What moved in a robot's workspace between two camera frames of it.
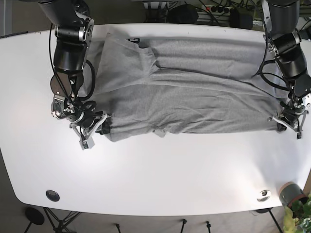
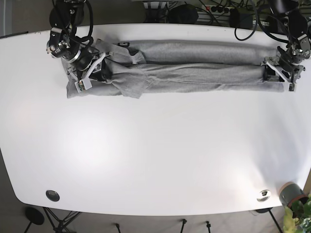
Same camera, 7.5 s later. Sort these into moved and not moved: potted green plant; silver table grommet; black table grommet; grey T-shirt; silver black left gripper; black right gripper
Moved: silver black left gripper; grey T-shirt; black right gripper
Not moved: black table grommet; potted green plant; silver table grommet
